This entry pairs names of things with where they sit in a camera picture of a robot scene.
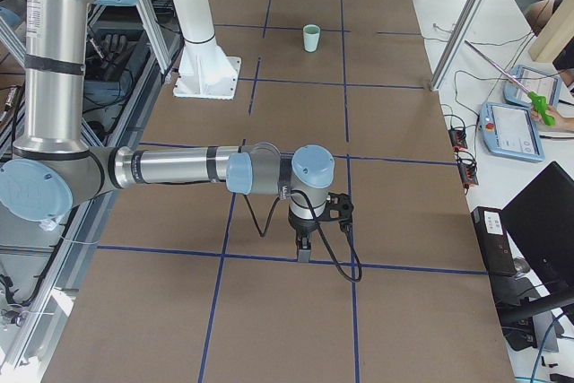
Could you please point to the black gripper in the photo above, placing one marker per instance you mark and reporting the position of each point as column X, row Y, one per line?
column 300, row 225

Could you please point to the pale green cup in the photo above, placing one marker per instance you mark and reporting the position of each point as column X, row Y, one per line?
column 311, row 33

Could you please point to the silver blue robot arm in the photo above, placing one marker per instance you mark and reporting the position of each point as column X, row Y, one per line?
column 53, row 170

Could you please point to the brown paper table cover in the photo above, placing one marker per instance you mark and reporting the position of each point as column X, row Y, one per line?
column 193, row 284

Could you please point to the black USB hub right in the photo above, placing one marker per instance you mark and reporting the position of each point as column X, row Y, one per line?
column 468, row 172

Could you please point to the black usb hub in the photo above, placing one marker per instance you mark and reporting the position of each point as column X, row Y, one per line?
column 457, row 138
column 468, row 172

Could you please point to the black computer box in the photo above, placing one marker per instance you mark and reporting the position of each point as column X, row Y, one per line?
column 493, row 241

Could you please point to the black USB hub left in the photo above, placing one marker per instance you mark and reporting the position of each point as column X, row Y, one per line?
column 457, row 138

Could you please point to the blue teach pendant near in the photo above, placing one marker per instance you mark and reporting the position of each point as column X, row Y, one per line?
column 509, row 131

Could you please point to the blue teach pendant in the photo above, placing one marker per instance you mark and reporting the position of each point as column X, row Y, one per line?
column 543, row 84
column 509, row 131

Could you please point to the black monitor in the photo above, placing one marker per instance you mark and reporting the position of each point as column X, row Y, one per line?
column 539, row 219

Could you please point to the blue teach pendant far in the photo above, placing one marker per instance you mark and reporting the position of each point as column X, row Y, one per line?
column 543, row 84

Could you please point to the person in black shirt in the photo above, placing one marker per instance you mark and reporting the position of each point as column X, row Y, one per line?
column 552, row 23

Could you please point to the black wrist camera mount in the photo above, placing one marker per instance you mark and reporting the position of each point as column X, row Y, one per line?
column 339, row 208

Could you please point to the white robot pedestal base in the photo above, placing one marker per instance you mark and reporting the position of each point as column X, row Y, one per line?
column 204, row 71

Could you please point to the green handled reacher grabber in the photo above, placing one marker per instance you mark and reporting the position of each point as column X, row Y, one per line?
column 539, row 102

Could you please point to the grey aluminium frame post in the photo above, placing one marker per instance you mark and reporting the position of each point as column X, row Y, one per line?
column 463, row 24

